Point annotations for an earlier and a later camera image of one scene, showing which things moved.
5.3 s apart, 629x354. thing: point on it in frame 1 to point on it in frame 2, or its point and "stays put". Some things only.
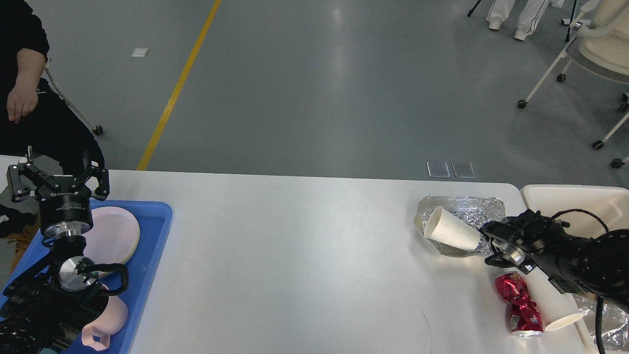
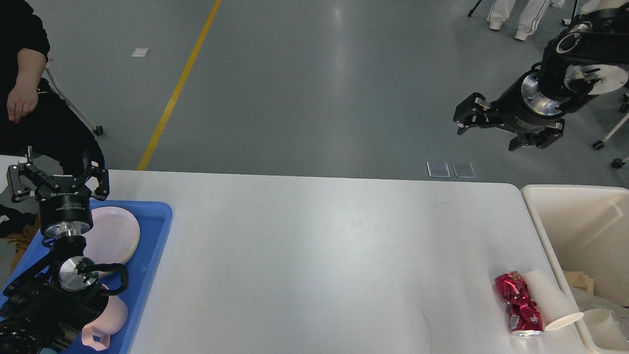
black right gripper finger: (495, 260) to (541, 138)
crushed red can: (525, 319) stays put
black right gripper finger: (500, 230) to (475, 110)
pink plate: (113, 237) stays put
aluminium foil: (614, 328) stays put
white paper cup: (442, 226) to (607, 332)
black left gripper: (65, 213) stays put
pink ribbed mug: (97, 336) stays put
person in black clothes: (32, 114) stays put
